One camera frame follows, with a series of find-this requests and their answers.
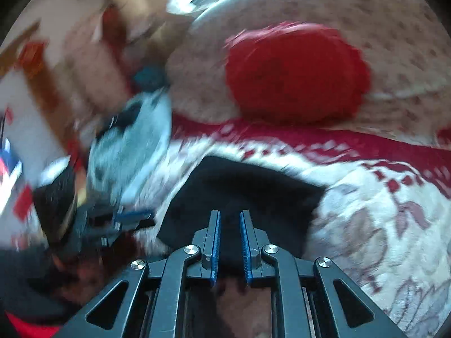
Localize black pants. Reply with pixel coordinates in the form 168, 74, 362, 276
157, 155, 326, 277

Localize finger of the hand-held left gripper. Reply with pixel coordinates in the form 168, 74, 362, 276
113, 209, 156, 234

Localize pink floral pillow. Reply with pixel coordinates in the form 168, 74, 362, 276
165, 0, 451, 138

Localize red heart-shaped frilled pillow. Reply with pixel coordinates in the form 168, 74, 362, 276
224, 22, 372, 124

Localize red and white fleece blanket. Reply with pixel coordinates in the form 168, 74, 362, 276
123, 114, 451, 335

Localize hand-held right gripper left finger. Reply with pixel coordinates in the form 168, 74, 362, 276
61, 210, 222, 338

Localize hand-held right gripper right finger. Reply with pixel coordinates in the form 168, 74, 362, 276
240, 210, 399, 338

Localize grey-white fleece garment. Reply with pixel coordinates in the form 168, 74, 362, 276
86, 90, 174, 208

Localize teal plastic bag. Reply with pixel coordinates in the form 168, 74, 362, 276
132, 63, 167, 90

